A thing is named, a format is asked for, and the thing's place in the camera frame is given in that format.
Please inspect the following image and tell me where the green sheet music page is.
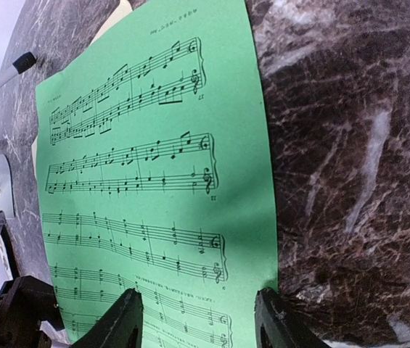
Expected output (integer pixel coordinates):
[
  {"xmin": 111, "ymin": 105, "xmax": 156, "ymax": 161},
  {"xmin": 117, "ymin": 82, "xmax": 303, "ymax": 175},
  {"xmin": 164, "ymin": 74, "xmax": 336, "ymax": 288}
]
[{"xmin": 36, "ymin": 1, "xmax": 277, "ymax": 347}]

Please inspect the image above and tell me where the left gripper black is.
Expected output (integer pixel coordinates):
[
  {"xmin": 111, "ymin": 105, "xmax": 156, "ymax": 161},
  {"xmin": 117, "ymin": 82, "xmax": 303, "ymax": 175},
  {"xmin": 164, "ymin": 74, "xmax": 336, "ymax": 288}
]
[{"xmin": 0, "ymin": 275, "xmax": 63, "ymax": 347}]

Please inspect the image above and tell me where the yellow sheet music page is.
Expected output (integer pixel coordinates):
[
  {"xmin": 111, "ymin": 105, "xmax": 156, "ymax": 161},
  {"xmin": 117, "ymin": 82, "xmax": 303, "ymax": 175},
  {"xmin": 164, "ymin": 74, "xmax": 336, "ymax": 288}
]
[{"xmin": 90, "ymin": 0, "xmax": 132, "ymax": 46}]

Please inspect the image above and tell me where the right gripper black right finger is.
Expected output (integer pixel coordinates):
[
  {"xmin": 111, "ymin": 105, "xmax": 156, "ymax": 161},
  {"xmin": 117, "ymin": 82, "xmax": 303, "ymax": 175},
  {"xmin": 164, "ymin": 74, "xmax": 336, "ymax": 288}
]
[{"xmin": 255, "ymin": 288, "xmax": 329, "ymax": 348}]

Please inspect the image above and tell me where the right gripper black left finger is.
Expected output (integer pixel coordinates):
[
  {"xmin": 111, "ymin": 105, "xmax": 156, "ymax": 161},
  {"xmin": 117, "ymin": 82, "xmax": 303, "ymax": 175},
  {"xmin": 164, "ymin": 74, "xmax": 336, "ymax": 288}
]
[{"xmin": 71, "ymin": 289, "xmax": 144, "ymax": 348}]

